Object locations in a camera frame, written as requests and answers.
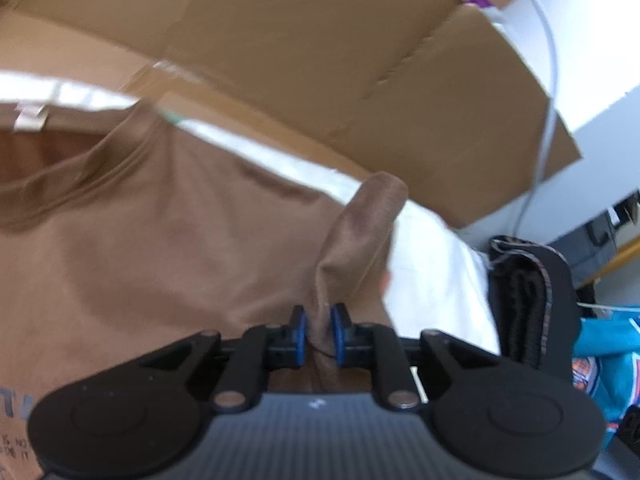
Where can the folded black sweater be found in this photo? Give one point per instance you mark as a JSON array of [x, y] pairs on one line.
[[530, 300]]

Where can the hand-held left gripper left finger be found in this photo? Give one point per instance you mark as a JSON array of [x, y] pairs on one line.
[[299, 332]]

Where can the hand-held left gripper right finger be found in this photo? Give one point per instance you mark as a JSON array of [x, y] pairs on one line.
[[340, 332]]

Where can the cream bear printed bed sheet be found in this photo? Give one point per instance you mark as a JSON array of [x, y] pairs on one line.
[[440, 270]]

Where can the teal printed blanket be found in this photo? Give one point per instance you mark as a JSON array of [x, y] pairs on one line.
[[610, 385]]

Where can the brown cardboard sheet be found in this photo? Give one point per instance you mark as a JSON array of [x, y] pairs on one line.
[[325, 60]]

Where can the brown printed t-shirt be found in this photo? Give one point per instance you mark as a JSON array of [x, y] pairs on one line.
[[175, 240]]

